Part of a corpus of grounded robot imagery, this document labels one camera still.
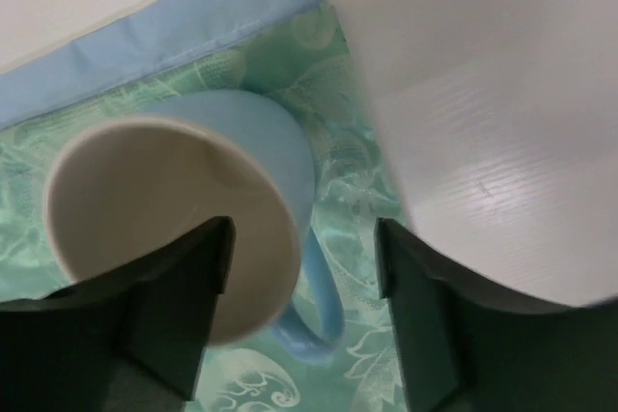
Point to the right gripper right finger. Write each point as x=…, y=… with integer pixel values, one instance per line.
x=466, y=343

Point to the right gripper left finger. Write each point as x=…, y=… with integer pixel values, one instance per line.
x=130, y=339

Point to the light blue mug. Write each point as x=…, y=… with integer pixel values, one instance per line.
x=125, y=187

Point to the teal patterned satin cloth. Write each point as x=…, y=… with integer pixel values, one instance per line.
x=294, y=51

